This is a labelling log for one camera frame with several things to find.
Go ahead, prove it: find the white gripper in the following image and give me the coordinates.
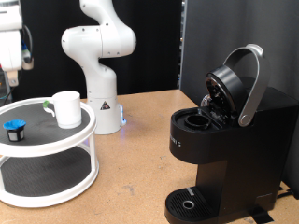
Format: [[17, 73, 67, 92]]
[[0, 30, 24, 88]]

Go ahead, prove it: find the blue-lid reusable coffee pod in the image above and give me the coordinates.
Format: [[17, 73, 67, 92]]
[[3, 119, 27, 143]]

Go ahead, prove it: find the white mug with green tape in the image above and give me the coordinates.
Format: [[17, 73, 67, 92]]
[[42, 90, 83, 130]]

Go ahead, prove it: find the black Keurig coffee machine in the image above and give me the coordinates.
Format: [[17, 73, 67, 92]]
[[164, 43, 299, 224]]

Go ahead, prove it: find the white two-tier turntable shelf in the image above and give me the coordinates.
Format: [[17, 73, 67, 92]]
[[0, 96, 102, 209]]

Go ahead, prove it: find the black backdrop curtain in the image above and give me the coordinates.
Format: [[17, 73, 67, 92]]
[[0, 0, 182, 102]]

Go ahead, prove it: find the dark grey partition panel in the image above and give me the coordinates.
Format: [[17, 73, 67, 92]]
[[179, 0, 299, 200]]

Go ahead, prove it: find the black tape strip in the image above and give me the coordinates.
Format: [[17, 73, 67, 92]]
[[249, 206, 275, 224]]

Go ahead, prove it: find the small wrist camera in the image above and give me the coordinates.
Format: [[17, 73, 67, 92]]
[[21, 56, 35, 71]]

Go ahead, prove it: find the black camera cable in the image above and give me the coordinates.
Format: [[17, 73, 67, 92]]
[[0, 23, 35, 105]]

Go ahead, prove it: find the black power cord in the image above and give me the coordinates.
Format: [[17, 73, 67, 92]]
[[275, 186, 295, 201]]

